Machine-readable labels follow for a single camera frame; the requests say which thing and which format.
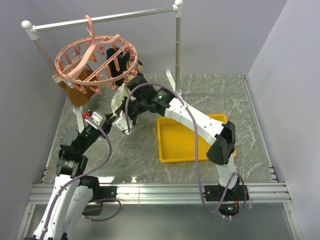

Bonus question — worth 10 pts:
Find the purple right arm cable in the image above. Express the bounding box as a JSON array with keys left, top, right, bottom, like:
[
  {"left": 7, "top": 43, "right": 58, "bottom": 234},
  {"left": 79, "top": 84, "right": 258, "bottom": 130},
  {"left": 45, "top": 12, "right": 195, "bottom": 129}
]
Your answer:
[{"left": 123, "top": 82, "right": 250, "bottom": 220}]

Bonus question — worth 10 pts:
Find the yellow plastic tray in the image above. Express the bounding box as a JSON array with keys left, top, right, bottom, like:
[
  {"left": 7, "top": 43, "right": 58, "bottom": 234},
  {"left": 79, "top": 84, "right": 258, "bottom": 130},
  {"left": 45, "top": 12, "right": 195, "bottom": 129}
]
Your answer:
[{"left": 157, "top": 111, "right": 236, "bottom": 166}]

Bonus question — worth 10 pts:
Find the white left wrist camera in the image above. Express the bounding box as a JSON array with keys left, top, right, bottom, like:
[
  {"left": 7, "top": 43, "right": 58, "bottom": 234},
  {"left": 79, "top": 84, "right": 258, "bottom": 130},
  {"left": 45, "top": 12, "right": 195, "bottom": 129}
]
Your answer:
[{"left": 83, "top": 111, "right": 106, "bottom": 127}]

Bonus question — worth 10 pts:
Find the beige hanging garment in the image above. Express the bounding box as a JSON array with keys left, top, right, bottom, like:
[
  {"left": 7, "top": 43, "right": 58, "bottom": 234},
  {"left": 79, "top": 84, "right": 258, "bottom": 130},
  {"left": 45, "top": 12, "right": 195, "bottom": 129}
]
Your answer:
[{"left": 126, "top": 60, "right": 144, "bottom": 81}]

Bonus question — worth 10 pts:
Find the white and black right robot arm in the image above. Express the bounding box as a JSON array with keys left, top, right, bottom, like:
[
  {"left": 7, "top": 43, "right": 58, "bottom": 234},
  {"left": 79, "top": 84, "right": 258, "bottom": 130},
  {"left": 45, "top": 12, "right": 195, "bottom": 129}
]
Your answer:
[{"left": 111, "top": 75, "right": 239, "bottom": 200}]

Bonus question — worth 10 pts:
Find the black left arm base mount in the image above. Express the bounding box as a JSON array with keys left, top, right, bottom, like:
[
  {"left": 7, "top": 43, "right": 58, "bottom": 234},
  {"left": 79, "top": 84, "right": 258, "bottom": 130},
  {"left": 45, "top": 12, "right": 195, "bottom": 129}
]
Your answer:
[{"left": 82, "top": 185, "right": 118, "bottom": 217}]

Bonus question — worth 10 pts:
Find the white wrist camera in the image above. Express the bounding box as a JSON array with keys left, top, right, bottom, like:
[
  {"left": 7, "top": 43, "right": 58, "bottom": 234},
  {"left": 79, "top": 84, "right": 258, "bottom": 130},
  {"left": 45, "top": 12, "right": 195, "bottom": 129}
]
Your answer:
[
  {"left": 83, "top": 111, "right": 106, "bottom": 127},
  {"left": 112, "top": 111, "right": 133, "bottom": 135}
]

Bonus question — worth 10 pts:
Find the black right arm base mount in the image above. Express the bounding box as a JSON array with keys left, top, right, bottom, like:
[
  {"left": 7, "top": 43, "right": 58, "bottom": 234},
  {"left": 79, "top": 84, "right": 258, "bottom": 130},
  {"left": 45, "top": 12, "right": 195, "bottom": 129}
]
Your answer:
[{"left": 202, "top": 184, "right": 250, "bottom": 221}]

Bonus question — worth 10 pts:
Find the pink round clip hanger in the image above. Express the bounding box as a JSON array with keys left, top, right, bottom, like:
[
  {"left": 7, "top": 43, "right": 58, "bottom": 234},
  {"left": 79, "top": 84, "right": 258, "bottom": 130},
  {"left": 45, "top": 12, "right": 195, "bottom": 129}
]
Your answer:
[{"left": 54, "top": 15, "right": 138, "bottom": 94}]

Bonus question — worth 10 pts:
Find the pale green white underwear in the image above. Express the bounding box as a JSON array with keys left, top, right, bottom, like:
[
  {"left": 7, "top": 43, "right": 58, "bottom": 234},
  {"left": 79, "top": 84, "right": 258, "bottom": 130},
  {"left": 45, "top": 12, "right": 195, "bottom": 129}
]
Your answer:
[{"left": 111, "top": 83, "right": 131, "bottom": 115}]

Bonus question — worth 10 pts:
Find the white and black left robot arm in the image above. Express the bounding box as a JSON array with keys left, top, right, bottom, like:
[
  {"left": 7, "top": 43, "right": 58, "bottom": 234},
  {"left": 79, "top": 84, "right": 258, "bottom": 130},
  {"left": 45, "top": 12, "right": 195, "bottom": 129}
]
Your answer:
[{"left": 29, "top": 111, "right": 117, "bottom": 240}]

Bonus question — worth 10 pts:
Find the brown hanging garment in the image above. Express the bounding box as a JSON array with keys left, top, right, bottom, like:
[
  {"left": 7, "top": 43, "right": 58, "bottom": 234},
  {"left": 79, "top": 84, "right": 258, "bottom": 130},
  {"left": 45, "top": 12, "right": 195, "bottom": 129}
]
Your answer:
[{"left": 52, "top": 74, "right": 95, "bottom": 108}]

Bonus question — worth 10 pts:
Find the black hanging garment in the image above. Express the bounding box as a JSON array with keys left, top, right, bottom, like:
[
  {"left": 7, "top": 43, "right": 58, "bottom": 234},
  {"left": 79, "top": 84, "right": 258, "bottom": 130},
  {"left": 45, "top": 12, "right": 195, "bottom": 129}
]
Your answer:
[{"left": 105, "top": 47, "right": 132, "bottom": 88}]

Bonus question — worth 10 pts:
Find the silver white clothes rack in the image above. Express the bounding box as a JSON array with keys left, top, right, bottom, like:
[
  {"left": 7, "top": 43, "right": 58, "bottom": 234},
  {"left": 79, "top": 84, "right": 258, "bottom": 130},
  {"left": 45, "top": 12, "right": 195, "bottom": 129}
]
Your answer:
[{"left": 20, "top": 0, "right": 191, "bottom": 132}]

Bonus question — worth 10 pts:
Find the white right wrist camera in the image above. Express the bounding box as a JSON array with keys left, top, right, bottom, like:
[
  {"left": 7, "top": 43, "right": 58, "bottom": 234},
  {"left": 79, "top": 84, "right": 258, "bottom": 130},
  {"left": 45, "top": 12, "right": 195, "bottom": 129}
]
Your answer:
[{"left": 112, "top": 111, "right": 133, "bottom": 135}]

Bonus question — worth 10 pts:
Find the aluminium rail frame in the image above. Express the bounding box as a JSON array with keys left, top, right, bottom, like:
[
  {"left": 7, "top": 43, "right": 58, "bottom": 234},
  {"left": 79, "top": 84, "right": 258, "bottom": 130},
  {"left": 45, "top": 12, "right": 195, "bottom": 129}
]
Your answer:
[{"left": 14, "top": 74, "right": 305, "bottom": 240}]

